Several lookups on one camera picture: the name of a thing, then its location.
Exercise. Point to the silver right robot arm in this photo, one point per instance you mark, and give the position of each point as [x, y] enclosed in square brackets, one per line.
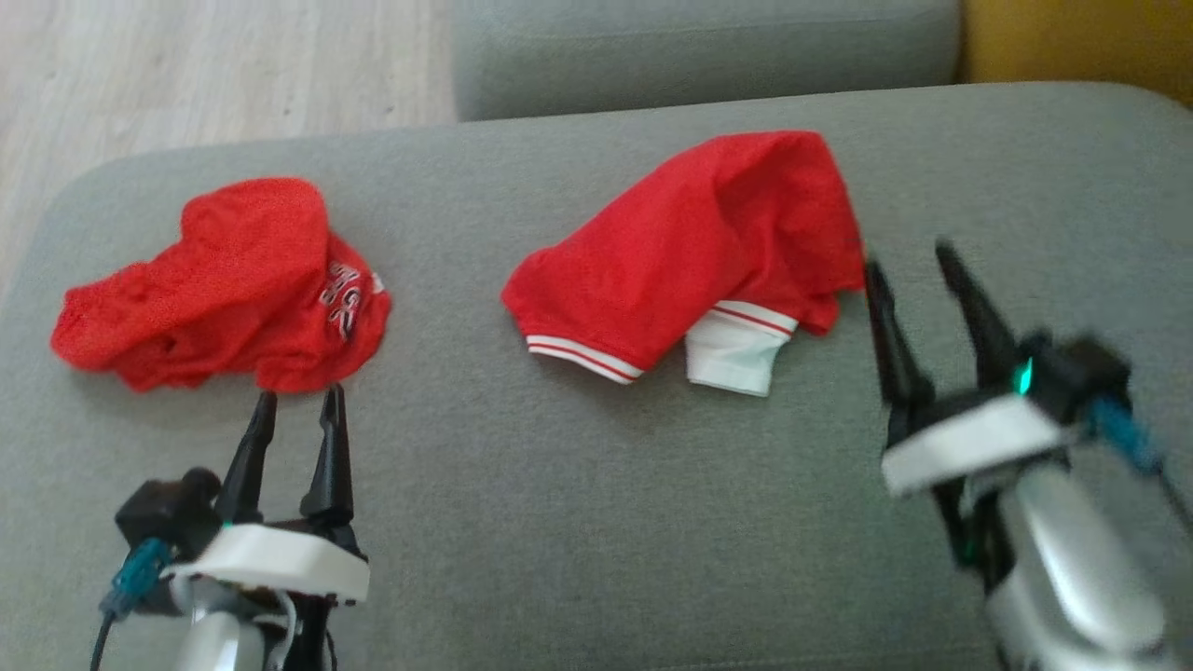
[1072, 568]

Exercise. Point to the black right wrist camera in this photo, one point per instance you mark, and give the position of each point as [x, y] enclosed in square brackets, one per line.
[1076, 368]

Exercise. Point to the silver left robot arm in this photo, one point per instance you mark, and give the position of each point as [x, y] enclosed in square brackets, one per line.
[219, 643]

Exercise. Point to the yellow furniture piece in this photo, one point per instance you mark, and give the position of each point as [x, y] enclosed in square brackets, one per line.
[1081, 37]

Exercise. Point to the grey sofa back cushion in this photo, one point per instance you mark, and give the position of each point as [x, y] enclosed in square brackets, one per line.
[708, 51]

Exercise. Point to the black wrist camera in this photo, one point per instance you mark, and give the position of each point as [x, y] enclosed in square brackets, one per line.
[1076, 368]
[163, 508]

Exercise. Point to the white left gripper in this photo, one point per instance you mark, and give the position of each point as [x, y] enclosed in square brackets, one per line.
[280, 559]

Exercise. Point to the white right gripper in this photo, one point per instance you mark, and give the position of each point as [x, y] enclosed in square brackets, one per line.
[969, 443]

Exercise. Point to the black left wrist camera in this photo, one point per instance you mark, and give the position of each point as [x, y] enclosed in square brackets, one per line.
[163, 508]

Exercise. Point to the red basketball jersey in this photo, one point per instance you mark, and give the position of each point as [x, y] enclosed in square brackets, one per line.
[690, 252]

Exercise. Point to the red basketball shorts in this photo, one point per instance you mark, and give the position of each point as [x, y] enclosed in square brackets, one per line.
[233, 280]

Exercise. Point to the grey sofa seat cushion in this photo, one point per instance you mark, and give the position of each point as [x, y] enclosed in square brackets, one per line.
[596, 522]

